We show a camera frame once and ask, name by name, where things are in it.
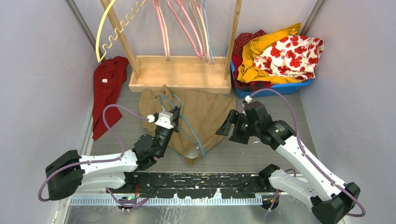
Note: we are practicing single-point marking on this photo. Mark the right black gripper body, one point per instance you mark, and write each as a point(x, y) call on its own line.
point(243, 129)

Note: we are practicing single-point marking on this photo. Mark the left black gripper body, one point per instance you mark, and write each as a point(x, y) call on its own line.
point(164, 138)

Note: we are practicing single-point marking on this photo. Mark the teal blue wire hanger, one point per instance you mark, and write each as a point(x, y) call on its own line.
point(195, 140)

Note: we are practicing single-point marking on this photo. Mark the tan brown skirt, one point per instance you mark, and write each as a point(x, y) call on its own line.
point(205, 111)

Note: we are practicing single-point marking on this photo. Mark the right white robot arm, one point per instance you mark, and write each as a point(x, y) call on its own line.
point(328, 197)

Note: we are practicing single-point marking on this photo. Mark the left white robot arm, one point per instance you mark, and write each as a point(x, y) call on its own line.
point(71, 172)

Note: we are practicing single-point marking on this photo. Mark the wooden hanger rack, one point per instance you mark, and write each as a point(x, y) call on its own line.
point(181, 72)

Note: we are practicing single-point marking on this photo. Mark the beige hanger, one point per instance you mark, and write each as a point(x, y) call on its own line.
point(197, 11)

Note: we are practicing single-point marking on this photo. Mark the light blue hanger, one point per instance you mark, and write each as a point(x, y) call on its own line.
point(211, 57)

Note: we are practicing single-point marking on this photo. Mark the red polka dot garment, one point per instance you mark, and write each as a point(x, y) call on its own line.
point(243, 39)

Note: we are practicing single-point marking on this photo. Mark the dark red garment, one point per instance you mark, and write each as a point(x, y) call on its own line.
point(108, 79)

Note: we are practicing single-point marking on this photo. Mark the white red floral garment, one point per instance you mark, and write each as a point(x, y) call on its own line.
point(292, 59)

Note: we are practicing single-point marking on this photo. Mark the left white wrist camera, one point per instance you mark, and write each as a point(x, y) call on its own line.
point(164, 119)

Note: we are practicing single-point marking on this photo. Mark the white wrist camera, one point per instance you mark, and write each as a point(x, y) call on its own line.
point(246, 100)
point(164, 119)

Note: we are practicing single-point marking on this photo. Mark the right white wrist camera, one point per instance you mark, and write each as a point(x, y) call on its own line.
point(246, 100)

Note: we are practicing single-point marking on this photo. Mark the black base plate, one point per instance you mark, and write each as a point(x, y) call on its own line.
point(194, 185)

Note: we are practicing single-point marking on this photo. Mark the white slotted cable duct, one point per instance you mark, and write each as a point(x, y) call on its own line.
point(216, 200)

